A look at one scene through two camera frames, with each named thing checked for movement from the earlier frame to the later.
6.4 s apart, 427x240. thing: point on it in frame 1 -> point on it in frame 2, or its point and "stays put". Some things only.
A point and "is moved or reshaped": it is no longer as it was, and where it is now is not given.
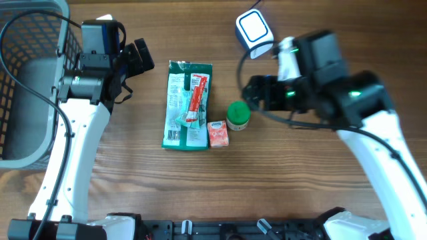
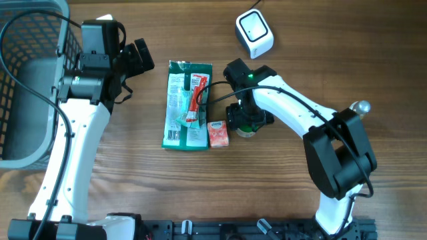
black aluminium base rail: [283, 229] stays put
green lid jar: [238, 114] is moved or reshaped
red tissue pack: [218, 133] stays put
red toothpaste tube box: [200, 83] stays put
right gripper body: [287, 95] -> [240, 115]
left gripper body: [130, 63] stays put
